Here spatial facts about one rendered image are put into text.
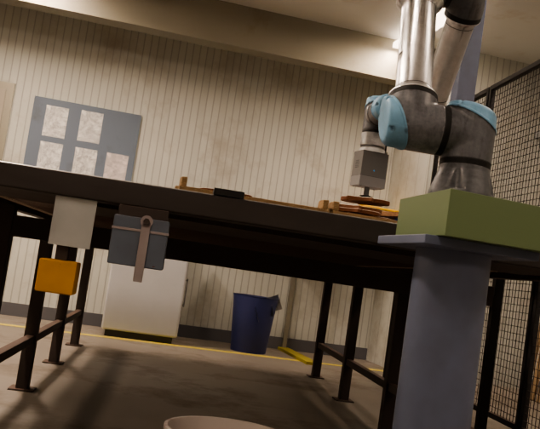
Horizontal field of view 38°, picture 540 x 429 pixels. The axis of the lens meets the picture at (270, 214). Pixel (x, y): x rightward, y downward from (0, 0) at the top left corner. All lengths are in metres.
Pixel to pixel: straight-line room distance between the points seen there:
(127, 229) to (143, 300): 5.07
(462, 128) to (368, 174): 0.55
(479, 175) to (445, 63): 0.46
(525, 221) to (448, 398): 0.41
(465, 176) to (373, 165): 0.56
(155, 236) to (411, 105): 0.68
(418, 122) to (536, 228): 0.34
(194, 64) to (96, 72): 0.97
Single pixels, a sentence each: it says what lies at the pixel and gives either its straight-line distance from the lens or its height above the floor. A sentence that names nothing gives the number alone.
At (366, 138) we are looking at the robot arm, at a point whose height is 1.17.
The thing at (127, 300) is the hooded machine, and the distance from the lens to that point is 6.97.
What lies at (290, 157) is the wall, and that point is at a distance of 8.04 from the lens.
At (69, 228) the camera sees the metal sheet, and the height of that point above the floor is 0.78.
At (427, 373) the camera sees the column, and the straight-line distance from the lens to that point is 1.75.
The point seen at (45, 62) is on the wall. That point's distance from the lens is 7.93.
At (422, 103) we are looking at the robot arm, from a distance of 1.81.
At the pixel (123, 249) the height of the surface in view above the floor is 0.75.
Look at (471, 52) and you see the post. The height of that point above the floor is 2.05.
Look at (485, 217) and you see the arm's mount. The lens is 1.67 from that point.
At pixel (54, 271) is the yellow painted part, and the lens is 1.93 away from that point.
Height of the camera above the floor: 0.74
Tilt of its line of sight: 4 degrees up
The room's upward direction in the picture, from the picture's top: 8 degrees clockwise
